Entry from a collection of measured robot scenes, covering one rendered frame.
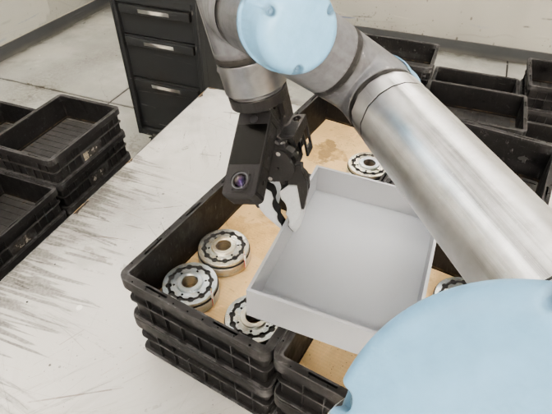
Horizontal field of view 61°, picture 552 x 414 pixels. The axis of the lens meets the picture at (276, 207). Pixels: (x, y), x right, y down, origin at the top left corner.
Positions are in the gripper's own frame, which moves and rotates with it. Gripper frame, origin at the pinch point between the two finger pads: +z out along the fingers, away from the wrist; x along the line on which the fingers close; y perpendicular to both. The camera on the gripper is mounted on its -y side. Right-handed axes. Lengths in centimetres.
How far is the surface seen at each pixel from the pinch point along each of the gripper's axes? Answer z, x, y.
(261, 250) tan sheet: 21.5, 15.9, 16.5
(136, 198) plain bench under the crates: 24, 61, 35
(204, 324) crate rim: 12.1, 13.4, -9.4
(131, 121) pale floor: 68, 172, 167
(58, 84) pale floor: 50, 244, 194
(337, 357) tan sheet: 26.4, -3.8, -2.6
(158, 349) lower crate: 28.8, 32.0, -5.1
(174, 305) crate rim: 10.5, 18.9, -7.9
